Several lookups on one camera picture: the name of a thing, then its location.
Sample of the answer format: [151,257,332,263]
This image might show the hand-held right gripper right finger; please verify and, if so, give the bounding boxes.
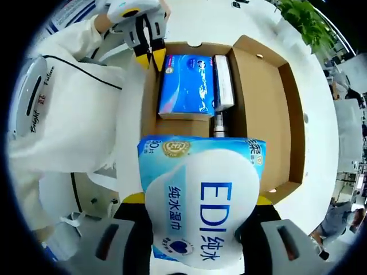
[235,196,328,275]

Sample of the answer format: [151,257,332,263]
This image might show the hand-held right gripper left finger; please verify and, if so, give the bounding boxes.
[61,192,153,275]

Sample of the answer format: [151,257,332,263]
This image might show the blue tissue pack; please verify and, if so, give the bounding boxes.
[157,54,217,120]

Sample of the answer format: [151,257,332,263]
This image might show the blue white wet wipes pack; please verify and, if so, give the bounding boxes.
[136,135,270,272]

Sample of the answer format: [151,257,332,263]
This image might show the brown cardboard shoe box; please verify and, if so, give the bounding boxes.
[140,34,306,206]

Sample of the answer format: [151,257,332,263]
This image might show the person's left hand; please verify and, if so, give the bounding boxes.
[93,10,118,35]

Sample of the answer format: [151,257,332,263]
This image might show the small white carton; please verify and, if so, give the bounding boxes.
[213,54,236,113]

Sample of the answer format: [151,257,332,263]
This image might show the white chest device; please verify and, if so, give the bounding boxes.
[12,55,56,142]

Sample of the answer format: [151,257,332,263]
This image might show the white desk partition panel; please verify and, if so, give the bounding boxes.
[333,98,367,173]

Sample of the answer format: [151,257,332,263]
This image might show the potted green plant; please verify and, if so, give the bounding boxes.
[274,0,337,56]

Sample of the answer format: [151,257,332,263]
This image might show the black device cable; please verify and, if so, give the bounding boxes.
[42,55,124,90]

